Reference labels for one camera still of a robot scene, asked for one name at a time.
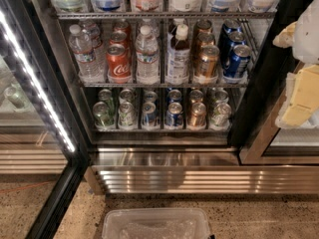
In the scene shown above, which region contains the green 7up can front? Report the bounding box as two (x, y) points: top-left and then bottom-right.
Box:
(93, 102), (114, 126)

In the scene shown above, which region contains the silver green can front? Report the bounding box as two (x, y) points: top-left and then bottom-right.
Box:
(210, 103), (231, 126)

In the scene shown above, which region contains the red coca-cola can middle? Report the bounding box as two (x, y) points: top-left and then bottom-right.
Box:
(109, 31), (130, 49)

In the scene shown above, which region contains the right fridge door frame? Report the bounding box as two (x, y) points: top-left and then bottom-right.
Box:
(228, 0), (318, 165)

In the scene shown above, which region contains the clear water bottle left rear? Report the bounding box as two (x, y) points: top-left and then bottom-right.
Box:
(79, 19), (106, 73)

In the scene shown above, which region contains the blue pepsi can shelf front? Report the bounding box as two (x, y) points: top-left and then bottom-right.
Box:
(223, 45), (252, 79)

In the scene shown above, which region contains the gold can middle shelf rear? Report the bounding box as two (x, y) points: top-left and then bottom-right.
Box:
(193, 19), (213, 36)

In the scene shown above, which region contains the upper wire shelf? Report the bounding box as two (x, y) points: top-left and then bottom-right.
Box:
(56, 11), (276, 20)

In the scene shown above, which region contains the glass fridge door with light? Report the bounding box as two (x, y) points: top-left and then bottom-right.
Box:
(1, 0), (88, 239)

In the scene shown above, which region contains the clear water bottle left front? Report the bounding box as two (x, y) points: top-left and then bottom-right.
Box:
(69, 24), (100, 79)

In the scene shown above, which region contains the middle wire shelf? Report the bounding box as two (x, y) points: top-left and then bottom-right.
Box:
(80, 83), (248, 89)

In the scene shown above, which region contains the iced tea bottle front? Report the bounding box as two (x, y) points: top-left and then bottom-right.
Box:
(166, 24), (190, 85)

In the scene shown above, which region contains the blue pepsi can shelf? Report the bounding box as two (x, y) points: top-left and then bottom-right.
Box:
(221, 19), (242, 36)
(223, 45), (252, 79)
(220, 31), (246, 67)

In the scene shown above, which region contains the blue pepsi can bottom rear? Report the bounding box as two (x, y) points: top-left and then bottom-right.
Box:
(144, 91), (158, 105)

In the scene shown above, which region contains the gold can shelf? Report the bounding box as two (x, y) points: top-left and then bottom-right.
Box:
(194, 33), (215, 51)
(195, 45), (219, 79)
(193, 19), (213, 36)

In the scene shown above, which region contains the clear water bottle centre front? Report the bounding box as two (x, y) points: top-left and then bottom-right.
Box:
(135, 25), (160, 85)

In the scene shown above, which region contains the gold can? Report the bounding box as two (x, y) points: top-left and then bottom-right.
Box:
(189, 90), (203, 104)
(187, 103), (206, 126)

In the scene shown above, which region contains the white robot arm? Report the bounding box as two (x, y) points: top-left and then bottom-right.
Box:
(273, 0), (319, 128)

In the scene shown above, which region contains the wire shelf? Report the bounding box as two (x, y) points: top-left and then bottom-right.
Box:
(80, 83), (248, 89)
(56, 11), (276, 20)

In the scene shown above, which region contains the gold can bottom front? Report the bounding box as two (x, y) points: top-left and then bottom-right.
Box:
(187, 103), (206, 126)

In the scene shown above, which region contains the blue pepsi can shelf rear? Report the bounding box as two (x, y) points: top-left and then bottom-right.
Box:
(221, 19), (242, 36)

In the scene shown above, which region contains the clear water bottle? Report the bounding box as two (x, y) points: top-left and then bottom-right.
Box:
(79, 19), (106, 73)
(135, 25), (160, 85)
(69, 24), (100, 79)

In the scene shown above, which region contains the gold can bottom rear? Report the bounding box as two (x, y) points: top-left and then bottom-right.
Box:
(189, 90), (203, 104)

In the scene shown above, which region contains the clear plastic container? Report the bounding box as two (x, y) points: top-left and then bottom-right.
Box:
(102, 208), (211, 239)

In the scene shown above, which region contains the white green can rear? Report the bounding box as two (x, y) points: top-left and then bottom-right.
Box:
(119, 89), (136, 104)

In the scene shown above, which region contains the white green can front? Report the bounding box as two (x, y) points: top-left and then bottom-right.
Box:
(119, 102), (136, 126)

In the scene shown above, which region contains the blue pepsi can shelf middle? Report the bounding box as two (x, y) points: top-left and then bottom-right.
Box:
(220, 31), (246, 67)

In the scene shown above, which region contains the blue pepsi can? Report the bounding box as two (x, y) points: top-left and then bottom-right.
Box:
(143, 102), (157, 126)
(144, 91), (158, 105)

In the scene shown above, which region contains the silver green can rear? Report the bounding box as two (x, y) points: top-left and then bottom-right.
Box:
(210, 89), (229, 105)

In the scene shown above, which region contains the green 7up can rear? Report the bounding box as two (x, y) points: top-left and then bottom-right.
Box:
(98, 89), (115, 113)

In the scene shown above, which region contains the red coca-cola can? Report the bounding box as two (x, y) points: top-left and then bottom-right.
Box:
(113, 21), (131, 35)
(109, 31), (130, 49)
(106, 44), (131, 83)

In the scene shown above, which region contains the red coca-cola can front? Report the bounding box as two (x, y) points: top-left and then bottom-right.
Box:
(106, 44), (131, 83)

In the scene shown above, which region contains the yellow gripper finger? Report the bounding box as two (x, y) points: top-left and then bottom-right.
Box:
(282, 65), (319, 126)
(272, 22), (296, 48)

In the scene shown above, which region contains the silver green can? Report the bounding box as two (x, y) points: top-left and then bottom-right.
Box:
(210, 89), (229, 105)
(210, 103), (231, 126)

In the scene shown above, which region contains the blue pepsi can bottom front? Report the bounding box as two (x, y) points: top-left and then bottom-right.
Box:
(143, 102), (157, 126)

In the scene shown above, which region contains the steel fridge base grille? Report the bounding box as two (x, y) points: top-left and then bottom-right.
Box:
(85, 147), (319, 194)

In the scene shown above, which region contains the red coca-cola can rear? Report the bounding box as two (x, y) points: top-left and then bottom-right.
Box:
(113, 21), (131, 35)

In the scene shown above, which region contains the gold can middle shelf front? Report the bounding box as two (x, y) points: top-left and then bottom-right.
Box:
(195, 45), (219, 79)

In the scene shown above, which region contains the green 7up can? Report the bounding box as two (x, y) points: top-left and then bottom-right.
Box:
(93, 102), (114, 126)
(98, 89), (115, 113)

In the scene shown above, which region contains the white green can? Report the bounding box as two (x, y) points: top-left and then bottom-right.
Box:
(119, 102), (136, 126)
(119, 89), (136, 104)

